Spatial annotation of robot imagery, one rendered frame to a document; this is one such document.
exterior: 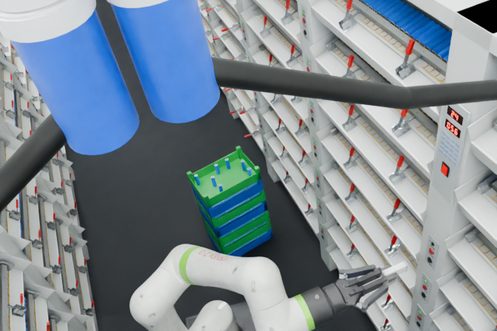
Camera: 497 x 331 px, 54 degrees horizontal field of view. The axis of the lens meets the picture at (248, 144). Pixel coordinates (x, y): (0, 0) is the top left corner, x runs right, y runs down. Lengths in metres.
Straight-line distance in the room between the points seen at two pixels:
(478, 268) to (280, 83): 0.98
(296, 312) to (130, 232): 1.87
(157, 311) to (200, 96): 1.22
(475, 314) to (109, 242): 2.12
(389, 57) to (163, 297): 0.95
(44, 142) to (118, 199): 2.82
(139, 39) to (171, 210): 2.68
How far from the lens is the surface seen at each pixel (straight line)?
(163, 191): 3.15
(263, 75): 0.43
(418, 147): 1.31
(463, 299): 1.51
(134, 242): 2.96
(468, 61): 1.00
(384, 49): 1.31
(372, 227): 1.84
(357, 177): 1.75
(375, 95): 0.51
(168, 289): 1.57
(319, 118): 1.82
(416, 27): 1.31
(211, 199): 2.30
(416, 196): 1.45
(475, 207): 1.21
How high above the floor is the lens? 2.23
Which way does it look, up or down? 43 degrees down
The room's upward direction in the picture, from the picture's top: 12 degrees counter-clockwise
